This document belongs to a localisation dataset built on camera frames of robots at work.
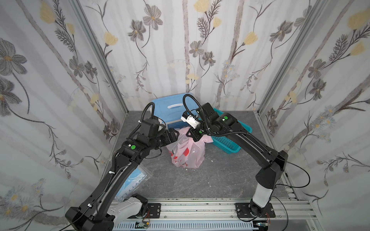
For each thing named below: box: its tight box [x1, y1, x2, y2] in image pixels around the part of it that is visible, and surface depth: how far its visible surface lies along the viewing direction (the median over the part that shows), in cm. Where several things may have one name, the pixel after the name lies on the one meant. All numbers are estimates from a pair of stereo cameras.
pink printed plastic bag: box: [165, 126, 214, 169], surface depth 77 cm
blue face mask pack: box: [115, 164, 154, 202], surface depth 85 cm
